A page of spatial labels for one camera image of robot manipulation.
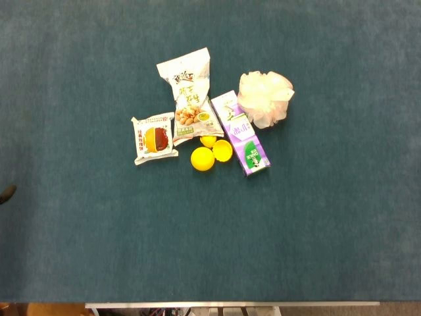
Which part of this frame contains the pink mesh bath loofah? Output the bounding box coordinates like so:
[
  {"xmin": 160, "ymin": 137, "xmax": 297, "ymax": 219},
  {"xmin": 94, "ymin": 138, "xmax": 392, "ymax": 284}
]
[{"xmin": 236, "ymin": 70, "xmax": 295, "ymax": 130}]

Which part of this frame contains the yellow scalloped plastic cup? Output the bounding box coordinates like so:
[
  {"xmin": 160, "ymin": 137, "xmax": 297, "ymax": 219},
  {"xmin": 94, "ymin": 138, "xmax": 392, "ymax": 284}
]
[{"xmin": 212, "ymin": 139, "xmax": 234, "ymax": 163}]

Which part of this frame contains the grey metal frame rail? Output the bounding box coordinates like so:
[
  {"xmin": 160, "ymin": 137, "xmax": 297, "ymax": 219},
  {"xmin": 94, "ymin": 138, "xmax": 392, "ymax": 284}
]
[{"xmin": 85, "ymin": 301, "xmax": 381, "ymax": 316}]

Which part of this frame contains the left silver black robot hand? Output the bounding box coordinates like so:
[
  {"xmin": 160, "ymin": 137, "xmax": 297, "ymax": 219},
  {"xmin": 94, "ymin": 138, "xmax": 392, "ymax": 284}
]
[{"xmin": 0, "ymin": 184, "xmax": 17, "ymax": 205}]

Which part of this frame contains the rose cake snack packet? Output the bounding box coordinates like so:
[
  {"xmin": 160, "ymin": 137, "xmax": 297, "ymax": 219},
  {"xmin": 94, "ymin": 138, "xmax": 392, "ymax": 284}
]
[{"xmin": 130, "ymin": 111, "xmax": 180, "ymax": 167}]

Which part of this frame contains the brown wooden object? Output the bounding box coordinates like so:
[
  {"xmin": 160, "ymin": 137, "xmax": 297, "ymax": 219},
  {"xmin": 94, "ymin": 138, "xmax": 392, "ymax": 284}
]
[{"xmin": 0, "ymin": 302, "xmax": 87, "ymax": 316}]

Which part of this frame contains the yellow plastic ball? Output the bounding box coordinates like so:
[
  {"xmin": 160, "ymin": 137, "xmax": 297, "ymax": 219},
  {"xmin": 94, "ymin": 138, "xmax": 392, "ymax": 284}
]
[{"xmin": 190, "ymin": 146, "xmax": 216, "ymax": 172}]

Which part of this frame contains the small yellow flower-shaped cup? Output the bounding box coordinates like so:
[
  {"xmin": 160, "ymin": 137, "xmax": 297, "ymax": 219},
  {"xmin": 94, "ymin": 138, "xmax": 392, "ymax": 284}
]
[{"xmin": 199, "ymin": 134, "xmax": 218, "ymax": 149}]

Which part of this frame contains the purple toothpaste box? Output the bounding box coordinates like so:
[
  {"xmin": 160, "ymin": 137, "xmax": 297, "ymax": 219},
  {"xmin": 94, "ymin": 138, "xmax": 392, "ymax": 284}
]
[{"xmin": 210, "ymin": 90, "xmax": 272, "ymax": 178}]

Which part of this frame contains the white peanut snack bag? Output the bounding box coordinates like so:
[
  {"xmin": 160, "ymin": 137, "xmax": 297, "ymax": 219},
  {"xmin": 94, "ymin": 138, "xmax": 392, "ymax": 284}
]
[{"xmin": 156, "ymin": 47, "xmax": 225, "ymax": 147}]

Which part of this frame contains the blue felt table cover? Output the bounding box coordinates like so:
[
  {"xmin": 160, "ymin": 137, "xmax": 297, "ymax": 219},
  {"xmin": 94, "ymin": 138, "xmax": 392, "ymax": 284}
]
[{"xmin": 0, "ymin": 0, "xmax": 421, "ymax": 303}]

